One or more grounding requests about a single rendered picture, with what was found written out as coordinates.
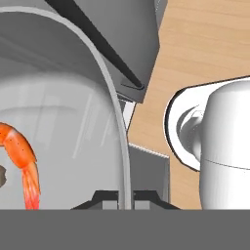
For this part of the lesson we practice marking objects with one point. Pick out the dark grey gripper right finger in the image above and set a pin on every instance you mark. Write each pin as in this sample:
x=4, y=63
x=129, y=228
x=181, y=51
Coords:
x=146, y=199

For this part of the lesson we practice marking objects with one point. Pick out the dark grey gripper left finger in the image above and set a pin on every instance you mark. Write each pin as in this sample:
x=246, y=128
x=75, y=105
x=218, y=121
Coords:
x=109, y=199

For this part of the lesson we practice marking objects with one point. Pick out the clear round meat container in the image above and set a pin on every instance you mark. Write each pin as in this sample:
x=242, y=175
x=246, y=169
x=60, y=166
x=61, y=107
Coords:
x=74, y=136

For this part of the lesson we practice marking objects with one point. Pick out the orange shrimp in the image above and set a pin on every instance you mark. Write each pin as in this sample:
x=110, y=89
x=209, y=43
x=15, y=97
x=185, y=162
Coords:
x=20, y=148

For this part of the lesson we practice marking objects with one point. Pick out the dark brown meat piece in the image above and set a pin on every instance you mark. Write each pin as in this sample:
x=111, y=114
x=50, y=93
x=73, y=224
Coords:
x=2, y=175

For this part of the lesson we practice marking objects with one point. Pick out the grey fridge drawer front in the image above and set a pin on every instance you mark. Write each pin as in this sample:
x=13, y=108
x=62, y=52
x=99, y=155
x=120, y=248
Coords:
x=149, y=175

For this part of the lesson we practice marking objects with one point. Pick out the white rounded cylinder, black rim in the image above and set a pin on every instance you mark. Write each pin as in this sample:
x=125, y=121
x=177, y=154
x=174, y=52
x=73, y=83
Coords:
x=224, y=146

